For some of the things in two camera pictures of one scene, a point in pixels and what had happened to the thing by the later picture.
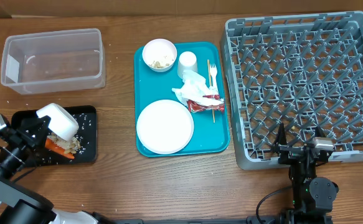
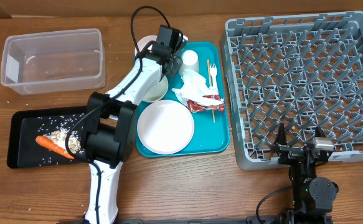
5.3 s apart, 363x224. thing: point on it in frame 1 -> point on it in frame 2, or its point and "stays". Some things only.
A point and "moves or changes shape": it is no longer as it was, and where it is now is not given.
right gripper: (289, 153) stays
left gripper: (17, 138) -> (175, 65)
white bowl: (60, 124) -> (157, 91)
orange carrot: (50, 145) stays
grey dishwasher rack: (302, 71) stays
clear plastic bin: (52, 62) stays
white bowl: (159, 55) moves or changes shape
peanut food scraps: (71, 145) stays
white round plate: (165, 127) stays
